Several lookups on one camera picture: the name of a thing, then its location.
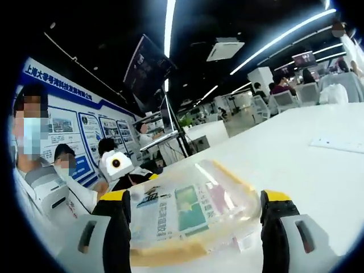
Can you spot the yellow wooden tray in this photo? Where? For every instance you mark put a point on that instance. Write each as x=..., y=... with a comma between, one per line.
x=170, y=250

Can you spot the ceiling air conditioner vent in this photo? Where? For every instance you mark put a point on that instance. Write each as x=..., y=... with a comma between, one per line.
x=224, y=49

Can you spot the white counter block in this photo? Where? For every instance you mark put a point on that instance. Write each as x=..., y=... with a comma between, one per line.
x=207, y=133

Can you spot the white power strip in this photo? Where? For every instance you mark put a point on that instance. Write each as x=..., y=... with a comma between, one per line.
x=338, y=145

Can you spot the grey jacket on chair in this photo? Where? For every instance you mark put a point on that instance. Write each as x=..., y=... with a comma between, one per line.
x=355, y=85

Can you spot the blue white medicine box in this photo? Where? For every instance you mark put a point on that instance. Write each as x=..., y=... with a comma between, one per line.
x=159, y=221

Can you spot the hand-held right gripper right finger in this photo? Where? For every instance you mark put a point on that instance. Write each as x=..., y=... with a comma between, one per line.
x=278, y=216

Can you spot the potted green plant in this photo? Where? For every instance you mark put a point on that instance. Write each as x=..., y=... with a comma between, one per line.
x=187, y=122

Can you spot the dark hanging screen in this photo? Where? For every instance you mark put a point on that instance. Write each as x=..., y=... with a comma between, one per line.
x=148, y=68

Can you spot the blue white wall poster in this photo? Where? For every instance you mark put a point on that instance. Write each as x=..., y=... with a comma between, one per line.
x=85, y=113

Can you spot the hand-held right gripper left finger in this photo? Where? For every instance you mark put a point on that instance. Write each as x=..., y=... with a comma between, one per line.
x=113, y=219

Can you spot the red hanging display screen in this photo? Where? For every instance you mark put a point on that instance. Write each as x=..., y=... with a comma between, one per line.
x=304, y=59

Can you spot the white chest device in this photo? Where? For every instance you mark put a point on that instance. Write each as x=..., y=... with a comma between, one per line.
x=48, y=182

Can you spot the white plastic bag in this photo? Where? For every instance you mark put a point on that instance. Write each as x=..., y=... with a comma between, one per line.
x=334, y=95

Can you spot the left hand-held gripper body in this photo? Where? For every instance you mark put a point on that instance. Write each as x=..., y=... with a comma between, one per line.
x=118, y=166

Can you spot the clear plastic storage container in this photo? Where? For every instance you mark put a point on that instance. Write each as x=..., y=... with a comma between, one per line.
x=241, y=204

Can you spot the white office chair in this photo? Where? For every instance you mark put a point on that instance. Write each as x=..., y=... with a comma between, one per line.
x=308, y=92
x=284, y=102

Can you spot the ceiling light strip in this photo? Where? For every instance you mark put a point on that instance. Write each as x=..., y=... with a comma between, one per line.
x=284, y=35
x=169, y=28

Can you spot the monitor on stand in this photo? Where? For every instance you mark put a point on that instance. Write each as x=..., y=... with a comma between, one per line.
x=166, y=116

